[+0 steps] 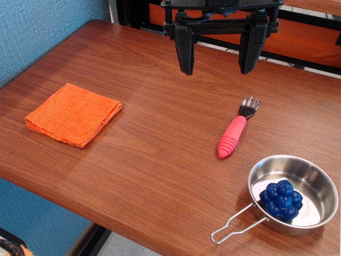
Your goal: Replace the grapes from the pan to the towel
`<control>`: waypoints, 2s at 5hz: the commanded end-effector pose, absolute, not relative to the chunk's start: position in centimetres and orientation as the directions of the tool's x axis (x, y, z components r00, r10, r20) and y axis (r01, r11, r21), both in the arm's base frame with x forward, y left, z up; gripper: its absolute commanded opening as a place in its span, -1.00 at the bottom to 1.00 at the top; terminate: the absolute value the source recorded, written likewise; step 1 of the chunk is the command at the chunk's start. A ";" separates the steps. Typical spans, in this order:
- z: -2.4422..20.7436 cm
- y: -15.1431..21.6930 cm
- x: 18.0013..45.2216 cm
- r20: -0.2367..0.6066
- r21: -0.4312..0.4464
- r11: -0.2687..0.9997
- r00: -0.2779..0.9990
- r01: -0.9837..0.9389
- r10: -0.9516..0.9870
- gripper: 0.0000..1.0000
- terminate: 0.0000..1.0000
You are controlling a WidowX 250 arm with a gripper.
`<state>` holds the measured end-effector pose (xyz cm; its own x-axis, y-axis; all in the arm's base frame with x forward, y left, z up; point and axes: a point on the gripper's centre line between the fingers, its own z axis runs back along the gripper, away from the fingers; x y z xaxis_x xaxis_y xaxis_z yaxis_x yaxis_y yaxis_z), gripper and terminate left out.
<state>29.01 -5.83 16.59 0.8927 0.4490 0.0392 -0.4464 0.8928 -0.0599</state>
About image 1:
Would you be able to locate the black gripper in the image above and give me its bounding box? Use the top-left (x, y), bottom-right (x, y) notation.
top-left (161, 1), bottom-right (284, 76)

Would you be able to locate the blue toy grape bunch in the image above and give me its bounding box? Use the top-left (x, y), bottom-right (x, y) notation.
top-left (259, 180), bottom-right (303, 222)

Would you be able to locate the folded orange towel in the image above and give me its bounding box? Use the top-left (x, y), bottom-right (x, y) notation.
top-left (25, 83), bottom-right (122, 148)

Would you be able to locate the small steel pan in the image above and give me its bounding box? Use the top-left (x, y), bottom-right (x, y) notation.
top-left (210, 155), bottom-right (339, 244)

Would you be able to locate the dark object at corner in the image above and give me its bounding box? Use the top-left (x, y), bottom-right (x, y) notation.
top-left (1, 228), bottom-right (34, 256)

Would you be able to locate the fork with pink handle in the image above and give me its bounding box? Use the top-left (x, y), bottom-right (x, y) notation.
top-left (217, 95), bottom-right (261, 158)

